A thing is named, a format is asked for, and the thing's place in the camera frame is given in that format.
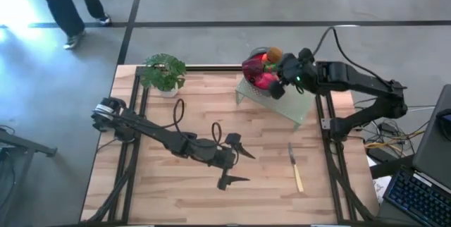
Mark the black power adapter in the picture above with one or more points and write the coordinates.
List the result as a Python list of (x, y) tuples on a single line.
[(387, 127)]

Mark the white paper sheet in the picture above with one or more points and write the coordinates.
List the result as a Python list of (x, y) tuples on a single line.
[(380, 190)]

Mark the grey side table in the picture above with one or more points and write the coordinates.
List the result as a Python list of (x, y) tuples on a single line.
[(28, 144)]

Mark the black aluminium table frame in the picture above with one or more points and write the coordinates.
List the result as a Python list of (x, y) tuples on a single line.
[(218, 68)]

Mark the green apple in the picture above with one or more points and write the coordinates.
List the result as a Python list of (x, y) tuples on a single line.
[(271, 67)]

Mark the dark computer desk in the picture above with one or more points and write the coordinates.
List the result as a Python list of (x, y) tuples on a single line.
[(433, 149)]

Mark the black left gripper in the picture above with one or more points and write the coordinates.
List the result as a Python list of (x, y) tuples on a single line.
[(222, 156)]

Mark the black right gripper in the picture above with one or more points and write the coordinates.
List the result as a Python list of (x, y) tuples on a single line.
[(297, 70)]

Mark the large red apple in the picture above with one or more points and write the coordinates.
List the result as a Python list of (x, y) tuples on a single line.
[(265, 80)]

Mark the brown kiwi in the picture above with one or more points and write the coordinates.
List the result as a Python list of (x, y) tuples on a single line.
[(274, 54)]

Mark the red collapsible colander grey rim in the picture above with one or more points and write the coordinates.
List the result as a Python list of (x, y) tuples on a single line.
[(253, 86)]

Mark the black backlit keyboard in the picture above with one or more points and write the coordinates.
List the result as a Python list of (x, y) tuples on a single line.
[(419, 199)]

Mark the potted green plant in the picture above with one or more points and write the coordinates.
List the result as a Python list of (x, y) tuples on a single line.
[(163, 73)]

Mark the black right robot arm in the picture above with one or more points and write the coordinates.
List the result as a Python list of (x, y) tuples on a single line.
[(359, 82)]

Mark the person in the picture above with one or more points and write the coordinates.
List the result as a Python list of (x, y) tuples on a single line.
[(60, 1)]

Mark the dark purple plum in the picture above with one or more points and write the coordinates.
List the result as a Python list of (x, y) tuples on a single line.
[(252, 69)]

